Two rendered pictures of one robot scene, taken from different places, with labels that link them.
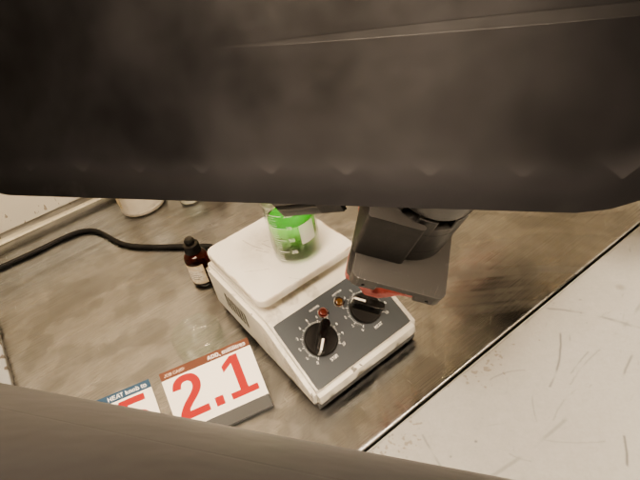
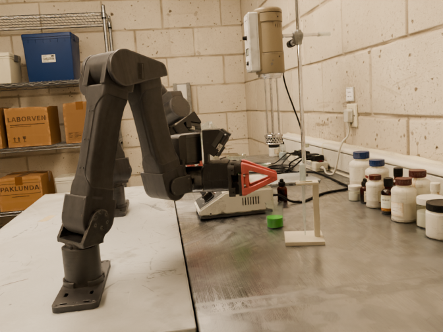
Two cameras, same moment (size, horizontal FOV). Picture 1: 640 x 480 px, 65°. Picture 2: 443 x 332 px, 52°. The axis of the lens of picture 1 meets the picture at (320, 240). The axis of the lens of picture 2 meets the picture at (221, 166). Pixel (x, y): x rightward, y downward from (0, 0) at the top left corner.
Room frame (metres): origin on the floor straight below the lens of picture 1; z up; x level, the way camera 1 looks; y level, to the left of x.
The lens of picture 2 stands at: (0.82, -1.13, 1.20)
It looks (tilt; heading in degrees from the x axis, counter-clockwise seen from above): 8 degrees down; 111
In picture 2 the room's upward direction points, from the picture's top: 4 degrees counter-clockwise
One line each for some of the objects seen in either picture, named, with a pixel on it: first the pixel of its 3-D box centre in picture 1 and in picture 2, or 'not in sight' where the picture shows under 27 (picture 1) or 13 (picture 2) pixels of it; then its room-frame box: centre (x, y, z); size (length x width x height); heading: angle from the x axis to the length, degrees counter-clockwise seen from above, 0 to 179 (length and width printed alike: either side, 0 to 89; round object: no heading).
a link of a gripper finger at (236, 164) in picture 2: not in sight; (254, 176); (0.53, -0.21, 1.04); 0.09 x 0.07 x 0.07; 16
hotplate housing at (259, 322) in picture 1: (299, 290); (236, 197); (0.40, 0.03, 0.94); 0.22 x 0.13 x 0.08; 30
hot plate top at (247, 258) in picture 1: (278, 250); (244, 180); (0.42, 0.05, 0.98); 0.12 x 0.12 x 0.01; 30
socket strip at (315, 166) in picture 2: not in sight; (306, 160); (0.44, 0.87, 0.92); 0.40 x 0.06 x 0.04; 119
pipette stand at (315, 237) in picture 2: not in sight; (302, 210); (0.63, -0.20, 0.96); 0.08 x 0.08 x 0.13; 15
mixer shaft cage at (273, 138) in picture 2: not in sight; (271, 109); (0.40, 0.48, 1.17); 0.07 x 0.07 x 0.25
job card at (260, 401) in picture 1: (216, 390); not in sight; (0.31, 0.13, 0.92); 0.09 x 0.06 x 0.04; 105
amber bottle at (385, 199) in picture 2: not in sight; (388, 195); (0.80, 0.05, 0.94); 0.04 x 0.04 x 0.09
